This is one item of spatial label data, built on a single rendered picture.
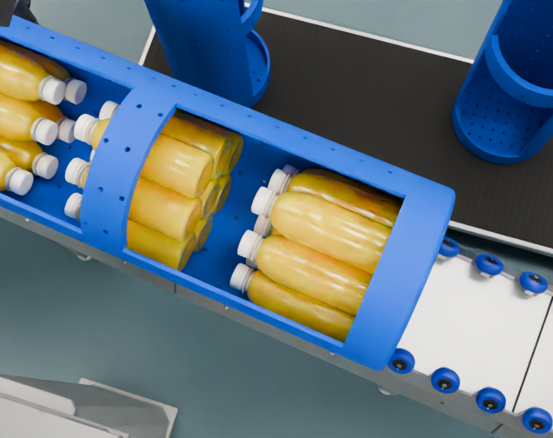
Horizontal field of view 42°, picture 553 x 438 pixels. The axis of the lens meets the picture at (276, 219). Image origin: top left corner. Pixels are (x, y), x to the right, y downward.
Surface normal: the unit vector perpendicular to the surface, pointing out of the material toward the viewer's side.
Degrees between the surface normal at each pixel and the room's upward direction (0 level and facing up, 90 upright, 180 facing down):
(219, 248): 21
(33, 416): 0
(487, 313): 0
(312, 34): 0
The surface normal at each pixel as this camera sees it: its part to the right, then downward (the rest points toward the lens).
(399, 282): -0.15, 0.00
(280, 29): -0.04, -0.25
